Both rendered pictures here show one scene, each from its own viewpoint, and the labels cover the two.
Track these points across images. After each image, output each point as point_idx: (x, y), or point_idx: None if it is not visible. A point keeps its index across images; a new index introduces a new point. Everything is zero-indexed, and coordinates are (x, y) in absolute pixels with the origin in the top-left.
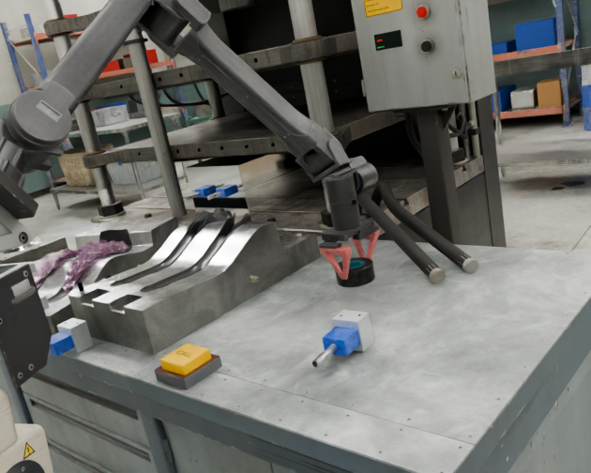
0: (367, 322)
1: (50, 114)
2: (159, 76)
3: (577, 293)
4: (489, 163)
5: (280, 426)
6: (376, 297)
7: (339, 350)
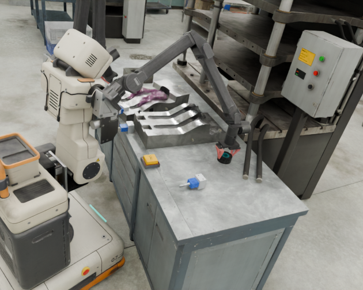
0: (204, 182)
1: (136, 83)
2: (220, 25)
3: (276, 213)
4: (338, 129)
5: (157, 198)
6: (222, 171)
7: (189, 185)
